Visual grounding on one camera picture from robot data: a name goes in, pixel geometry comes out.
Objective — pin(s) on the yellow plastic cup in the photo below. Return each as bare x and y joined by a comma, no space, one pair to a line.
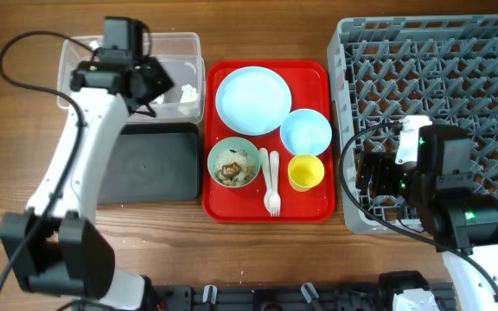
305,172

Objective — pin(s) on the black plastic tray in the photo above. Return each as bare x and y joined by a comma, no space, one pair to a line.
153,163

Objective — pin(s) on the green bowl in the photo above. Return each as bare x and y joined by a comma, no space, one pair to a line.
233,143

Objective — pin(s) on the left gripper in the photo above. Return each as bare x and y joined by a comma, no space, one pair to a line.
162,80

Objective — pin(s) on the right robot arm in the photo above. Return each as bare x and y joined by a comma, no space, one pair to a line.
431,170

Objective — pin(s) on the white tissue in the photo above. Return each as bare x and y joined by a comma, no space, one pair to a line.
158,100
189,94

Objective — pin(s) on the white plastic fork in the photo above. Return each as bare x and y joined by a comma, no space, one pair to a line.
273,200

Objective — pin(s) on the rice and food scraps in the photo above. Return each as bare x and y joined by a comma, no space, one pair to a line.
234,168

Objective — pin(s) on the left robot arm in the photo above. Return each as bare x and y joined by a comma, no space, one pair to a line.
54,247

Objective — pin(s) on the clear plastic bin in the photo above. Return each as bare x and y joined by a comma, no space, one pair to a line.
180,55

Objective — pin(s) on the light blue bowl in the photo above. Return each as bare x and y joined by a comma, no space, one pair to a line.
306,131

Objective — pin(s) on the large light blue plate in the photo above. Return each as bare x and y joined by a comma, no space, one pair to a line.
253,101

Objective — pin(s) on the white plastic spoon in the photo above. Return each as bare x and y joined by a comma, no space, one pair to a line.
265,169

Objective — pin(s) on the grey dishwasher rack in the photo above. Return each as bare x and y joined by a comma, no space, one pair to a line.
382,69

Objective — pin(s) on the red serving tray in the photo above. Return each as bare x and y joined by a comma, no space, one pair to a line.
308,83

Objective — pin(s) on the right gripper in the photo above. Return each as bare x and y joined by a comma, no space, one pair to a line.
376,161

